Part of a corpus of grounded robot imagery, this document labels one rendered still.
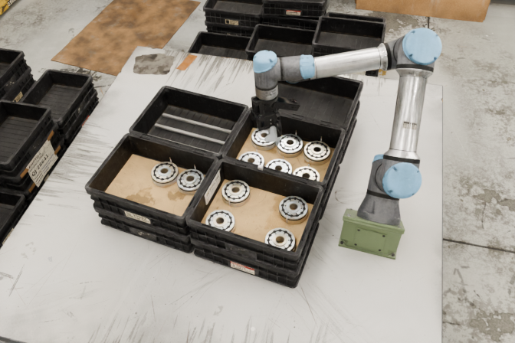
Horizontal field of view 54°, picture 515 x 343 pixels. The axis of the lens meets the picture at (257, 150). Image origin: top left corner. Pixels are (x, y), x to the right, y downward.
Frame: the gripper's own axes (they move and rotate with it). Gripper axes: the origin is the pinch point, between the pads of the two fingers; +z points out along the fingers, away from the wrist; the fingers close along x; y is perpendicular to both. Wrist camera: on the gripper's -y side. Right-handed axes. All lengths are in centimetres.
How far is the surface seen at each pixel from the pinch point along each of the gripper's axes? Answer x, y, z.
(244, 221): 16.4, 20.6, 18.4
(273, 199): 12.0, 6.9, 18.1
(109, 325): 26, 74, 32
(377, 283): 50, -14, 34
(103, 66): -216, 44, 81
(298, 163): 0.2, -9.1, 17.1
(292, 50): -124, -67, 52
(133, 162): -28, 49, 15
